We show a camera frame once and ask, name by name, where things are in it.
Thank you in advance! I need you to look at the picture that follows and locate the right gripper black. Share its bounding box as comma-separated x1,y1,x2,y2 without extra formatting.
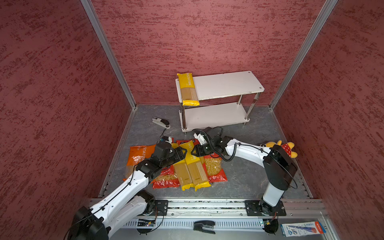
190,141,216,157

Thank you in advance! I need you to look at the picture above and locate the yellow spaghetti pack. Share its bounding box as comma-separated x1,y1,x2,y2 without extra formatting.
173,148,195,191
180,141,211,191
177,73,200,107

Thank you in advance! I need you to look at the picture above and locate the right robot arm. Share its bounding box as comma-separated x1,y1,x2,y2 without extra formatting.
191,128,298,216

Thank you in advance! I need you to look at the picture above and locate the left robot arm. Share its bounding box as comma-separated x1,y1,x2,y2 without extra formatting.
64,142,188,240

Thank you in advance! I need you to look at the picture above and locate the red pasta bag middle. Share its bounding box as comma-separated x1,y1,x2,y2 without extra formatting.
176,139,197,146

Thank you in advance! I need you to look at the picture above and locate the red pasta bag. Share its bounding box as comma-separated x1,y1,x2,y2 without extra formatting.
203,155,228,183
152,166,180,189
176,139,197,146

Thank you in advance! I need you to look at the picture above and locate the red pasta bag right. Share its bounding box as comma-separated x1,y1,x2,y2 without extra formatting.
203,155,228,183

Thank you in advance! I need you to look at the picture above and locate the red pasta bag left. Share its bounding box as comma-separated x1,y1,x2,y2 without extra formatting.
152,166,180,189

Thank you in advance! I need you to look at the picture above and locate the orange pasta bag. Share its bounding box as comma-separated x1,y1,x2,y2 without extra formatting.
123,145,156,181

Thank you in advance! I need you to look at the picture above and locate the white two-tier shelf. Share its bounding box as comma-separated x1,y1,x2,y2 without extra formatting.
175,71,265,133

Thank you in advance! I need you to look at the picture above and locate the white black stapler on floor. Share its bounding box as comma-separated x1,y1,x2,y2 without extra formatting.
152,117,171,129

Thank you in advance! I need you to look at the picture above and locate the black stapler front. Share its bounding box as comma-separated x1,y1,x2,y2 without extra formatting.
193,220,216,235

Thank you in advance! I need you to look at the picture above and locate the yellow plush toy red dress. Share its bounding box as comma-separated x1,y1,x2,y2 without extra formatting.
265,140,298,159

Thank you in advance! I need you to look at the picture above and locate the white blue toothpaste box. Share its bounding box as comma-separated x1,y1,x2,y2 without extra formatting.
281,221,326,237

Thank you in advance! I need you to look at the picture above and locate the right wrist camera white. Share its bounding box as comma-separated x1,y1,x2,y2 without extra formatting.
194,133,207,145

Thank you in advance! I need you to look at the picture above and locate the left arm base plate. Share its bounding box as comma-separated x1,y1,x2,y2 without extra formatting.
142,199,169,216

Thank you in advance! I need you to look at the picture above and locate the aluminium front rail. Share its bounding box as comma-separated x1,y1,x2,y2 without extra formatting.
121,199,339,240

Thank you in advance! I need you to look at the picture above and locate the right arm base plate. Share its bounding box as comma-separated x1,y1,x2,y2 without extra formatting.
245,200,287,217

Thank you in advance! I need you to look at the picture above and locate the left corner aluminium post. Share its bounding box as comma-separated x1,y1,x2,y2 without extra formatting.
81,0,137,111

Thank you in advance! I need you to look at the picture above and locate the corner aluminium post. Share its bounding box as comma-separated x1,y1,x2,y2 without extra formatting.
81,0,137,111
269,0,338,111

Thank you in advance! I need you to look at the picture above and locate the right corner aluminium post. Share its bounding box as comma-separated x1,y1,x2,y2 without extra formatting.
269,0,338,111

